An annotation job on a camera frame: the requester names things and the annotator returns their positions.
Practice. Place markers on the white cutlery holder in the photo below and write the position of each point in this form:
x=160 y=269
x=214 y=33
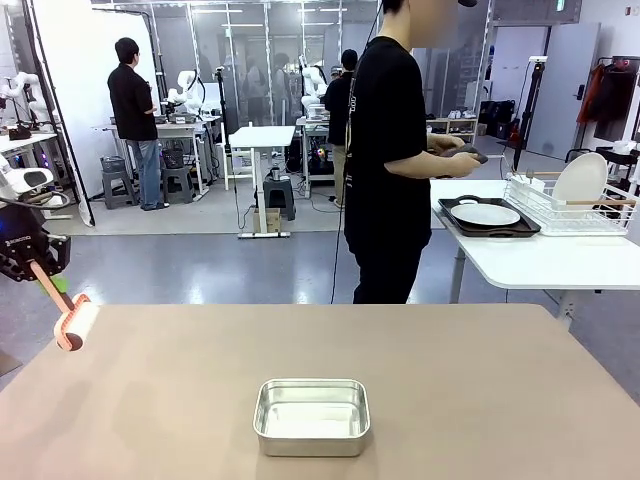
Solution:
x=525 y=189

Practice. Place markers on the black camera tripod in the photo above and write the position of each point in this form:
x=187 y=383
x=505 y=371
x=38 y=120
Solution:
x=522 y=130

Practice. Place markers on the man in black cap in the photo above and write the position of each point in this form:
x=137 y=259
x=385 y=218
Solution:
x=339 y=110

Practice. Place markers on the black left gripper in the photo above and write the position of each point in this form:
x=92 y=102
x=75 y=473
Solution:
x=22 y=230

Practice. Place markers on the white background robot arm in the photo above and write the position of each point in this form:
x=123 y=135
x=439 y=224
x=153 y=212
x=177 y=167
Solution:
x=22 y=82
x=187 y=85
x=314 y=82

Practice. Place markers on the man in black shirt and jeans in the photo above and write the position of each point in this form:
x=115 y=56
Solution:
x=130 y=105

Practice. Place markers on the black mesh basket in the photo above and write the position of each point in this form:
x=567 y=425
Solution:
x=174 y=157

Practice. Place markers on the person in black t-shirt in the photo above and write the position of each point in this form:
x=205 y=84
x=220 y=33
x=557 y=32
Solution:
x=385 y=150

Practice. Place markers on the person's right forearm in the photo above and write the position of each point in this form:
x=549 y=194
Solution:
x=417 y=164

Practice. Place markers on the white standing desk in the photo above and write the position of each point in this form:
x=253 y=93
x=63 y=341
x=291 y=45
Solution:
x=260 y=136

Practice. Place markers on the black hanging jacket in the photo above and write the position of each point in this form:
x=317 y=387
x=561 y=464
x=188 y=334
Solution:
x=617 y=105

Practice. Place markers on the grey plastic stool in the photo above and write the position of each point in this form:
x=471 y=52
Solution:
x=117 y=190
x=179 y=185
x=279 y=197

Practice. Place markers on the silver rectangular metal tin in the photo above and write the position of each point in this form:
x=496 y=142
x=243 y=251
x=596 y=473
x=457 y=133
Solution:
x=312 y=445

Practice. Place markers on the orange hanging jacket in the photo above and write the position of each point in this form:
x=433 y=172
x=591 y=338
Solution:
x=590 y=95

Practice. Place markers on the white lab desk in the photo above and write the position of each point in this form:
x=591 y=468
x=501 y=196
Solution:
x=25 y=145

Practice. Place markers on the dark grey cloth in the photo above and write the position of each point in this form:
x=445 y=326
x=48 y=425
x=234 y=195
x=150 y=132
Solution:
x=478 y=156

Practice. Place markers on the person's right hand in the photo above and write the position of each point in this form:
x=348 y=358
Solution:
x=461 y=165

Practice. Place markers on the black backdrop stand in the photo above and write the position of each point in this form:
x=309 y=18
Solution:
x=55 y=115

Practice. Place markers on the person's left hand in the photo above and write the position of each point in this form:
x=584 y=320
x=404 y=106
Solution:
x=445 y=143

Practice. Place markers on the wooden shoe rack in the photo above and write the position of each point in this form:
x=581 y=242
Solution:
x=457 y=127

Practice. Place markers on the cardboard box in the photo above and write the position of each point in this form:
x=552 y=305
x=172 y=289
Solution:
x=267 y=221

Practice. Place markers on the white side table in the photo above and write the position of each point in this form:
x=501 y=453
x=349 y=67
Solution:
x=550 y=260

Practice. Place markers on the black luggage stack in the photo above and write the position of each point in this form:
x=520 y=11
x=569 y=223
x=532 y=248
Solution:
x=497 y=117

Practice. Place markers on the dark brown serving tray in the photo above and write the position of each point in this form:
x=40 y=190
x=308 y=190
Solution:
x=527 y=225

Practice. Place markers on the grey background workbench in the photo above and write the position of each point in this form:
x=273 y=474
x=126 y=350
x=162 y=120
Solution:
x=185 y=125

